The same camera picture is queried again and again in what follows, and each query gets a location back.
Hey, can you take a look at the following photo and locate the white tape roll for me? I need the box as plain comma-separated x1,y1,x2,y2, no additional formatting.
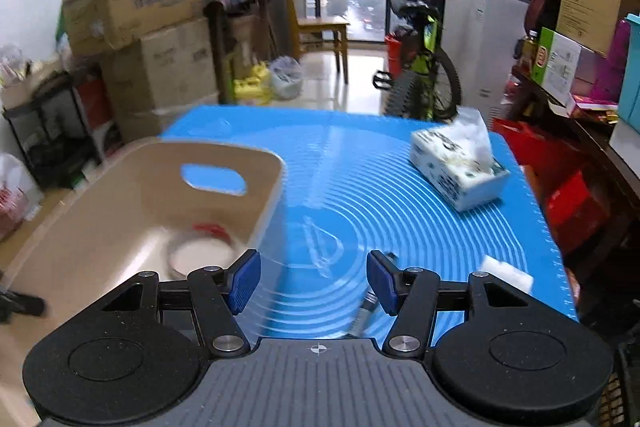
167,222,238,280

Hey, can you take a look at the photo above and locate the red paper bag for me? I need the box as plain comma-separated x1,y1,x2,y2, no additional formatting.
492,119,601,253

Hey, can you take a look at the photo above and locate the green white carton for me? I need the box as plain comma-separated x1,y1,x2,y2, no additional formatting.
530,27,583,105

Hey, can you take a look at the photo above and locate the patterned tissue pack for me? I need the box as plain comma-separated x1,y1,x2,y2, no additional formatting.
410,107,512,212

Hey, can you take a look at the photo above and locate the large plain cardboard box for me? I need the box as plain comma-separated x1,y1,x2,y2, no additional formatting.
100,18,221,142

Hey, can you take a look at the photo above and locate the dark wooden shelf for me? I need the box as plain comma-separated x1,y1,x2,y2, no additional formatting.
510,67,640,208

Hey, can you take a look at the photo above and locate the yellow bottle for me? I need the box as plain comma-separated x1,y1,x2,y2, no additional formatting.
520,31,539,68

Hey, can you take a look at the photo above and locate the blue silicone mat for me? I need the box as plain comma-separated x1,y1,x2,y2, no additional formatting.
160,104,581,340

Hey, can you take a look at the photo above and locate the white charger plug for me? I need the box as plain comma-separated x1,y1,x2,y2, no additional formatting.
477,255,533,295

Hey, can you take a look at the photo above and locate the tied clear plastic bag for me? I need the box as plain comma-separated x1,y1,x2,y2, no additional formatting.
269,55,304,100

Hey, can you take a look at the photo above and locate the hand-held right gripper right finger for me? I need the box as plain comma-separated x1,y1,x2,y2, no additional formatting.
365,249,545,359

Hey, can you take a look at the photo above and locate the pink box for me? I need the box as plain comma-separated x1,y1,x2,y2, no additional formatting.
572,19,631,102

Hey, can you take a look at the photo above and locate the white storage box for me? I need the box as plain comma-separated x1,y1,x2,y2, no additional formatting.
609,119,640,165

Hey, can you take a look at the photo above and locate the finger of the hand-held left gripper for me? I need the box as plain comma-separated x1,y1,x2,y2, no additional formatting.
0,284,47,324

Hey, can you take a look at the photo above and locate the black marker pen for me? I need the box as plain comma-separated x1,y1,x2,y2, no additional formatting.
348,289,382,339

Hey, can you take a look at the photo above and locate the black plastic crate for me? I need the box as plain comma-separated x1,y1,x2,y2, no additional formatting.
595,337,640,427

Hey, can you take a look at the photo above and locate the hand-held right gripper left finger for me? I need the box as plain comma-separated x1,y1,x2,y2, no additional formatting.
89,248,263,358

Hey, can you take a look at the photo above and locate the teal storage bin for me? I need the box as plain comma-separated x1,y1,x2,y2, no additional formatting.
617,13,640,132

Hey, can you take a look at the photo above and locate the black green bicycle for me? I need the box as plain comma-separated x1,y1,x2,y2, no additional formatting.
359,0,462,120

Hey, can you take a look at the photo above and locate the black metal rack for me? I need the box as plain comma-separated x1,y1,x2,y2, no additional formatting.
2,72,118,190

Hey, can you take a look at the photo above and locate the small cardboard box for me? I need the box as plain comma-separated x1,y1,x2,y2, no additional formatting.
0,44,71,108

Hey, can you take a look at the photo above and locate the wooden chair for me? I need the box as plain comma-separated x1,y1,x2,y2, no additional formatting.
278,0,351,85

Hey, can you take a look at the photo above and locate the white red-print plastic bag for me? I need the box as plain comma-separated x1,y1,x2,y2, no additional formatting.
0,153,45,240

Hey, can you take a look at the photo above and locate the dark wooden side table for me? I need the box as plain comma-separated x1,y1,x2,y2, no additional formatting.
202,0,281,105

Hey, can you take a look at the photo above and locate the beige plastic basket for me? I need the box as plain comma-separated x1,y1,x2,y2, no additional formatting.
0,138,287,427

